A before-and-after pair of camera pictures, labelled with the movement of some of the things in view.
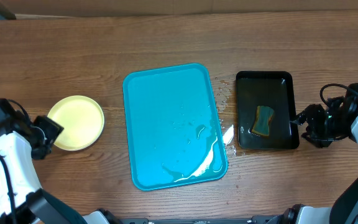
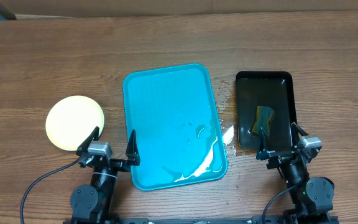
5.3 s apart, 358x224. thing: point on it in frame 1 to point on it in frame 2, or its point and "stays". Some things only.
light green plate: [82, 121] stays
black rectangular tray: [273, 89] stays
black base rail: [256, 219] stays
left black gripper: [56, 130] to [132, 153]
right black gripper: [308, 119] to [283, 156]
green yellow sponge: [261, 126] stays
